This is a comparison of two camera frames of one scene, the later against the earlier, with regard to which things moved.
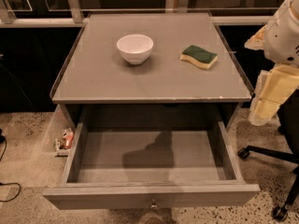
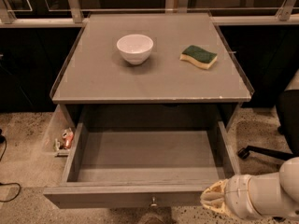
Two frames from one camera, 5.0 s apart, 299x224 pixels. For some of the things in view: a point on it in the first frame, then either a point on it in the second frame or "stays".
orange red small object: x=68 y=138 stays
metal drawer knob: x=153 y=205 stays
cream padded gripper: x=282 y=39 → x=237 y=194
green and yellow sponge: x=198 y=56 stays
